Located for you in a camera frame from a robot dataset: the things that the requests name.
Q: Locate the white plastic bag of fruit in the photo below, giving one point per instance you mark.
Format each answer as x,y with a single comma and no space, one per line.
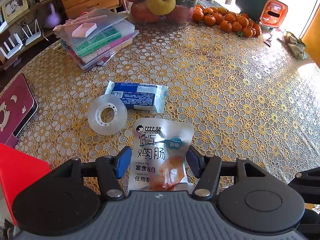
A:
160,14

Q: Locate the stack of plastic bead boxes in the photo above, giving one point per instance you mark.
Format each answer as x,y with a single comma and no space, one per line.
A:
93,38

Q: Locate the chicken sausage snack pouch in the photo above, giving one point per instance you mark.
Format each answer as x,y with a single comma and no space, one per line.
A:
159,154

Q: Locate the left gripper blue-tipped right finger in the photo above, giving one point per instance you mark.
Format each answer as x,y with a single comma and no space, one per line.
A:
207,169

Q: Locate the wooden TV console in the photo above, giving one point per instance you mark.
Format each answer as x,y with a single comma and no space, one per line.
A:
70,5

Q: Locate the maroon bear laptop case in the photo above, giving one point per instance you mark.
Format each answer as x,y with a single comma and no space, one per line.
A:
18,106

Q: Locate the green orange tissue box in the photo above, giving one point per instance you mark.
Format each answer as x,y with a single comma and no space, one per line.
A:
269,13

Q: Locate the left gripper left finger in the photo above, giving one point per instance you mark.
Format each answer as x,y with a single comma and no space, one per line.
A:
110,169

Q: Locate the clear tape roll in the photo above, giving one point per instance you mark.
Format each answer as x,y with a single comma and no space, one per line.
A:
107,115

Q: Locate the gold photo frame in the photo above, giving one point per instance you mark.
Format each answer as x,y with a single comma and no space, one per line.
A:
13,8

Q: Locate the white router with antennas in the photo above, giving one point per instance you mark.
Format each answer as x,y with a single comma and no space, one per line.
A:
12,48

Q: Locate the blue white tissue pack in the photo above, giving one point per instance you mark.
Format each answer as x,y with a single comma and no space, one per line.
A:
139,96

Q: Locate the pile of small oranges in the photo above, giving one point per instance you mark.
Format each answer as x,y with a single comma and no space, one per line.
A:
228,21

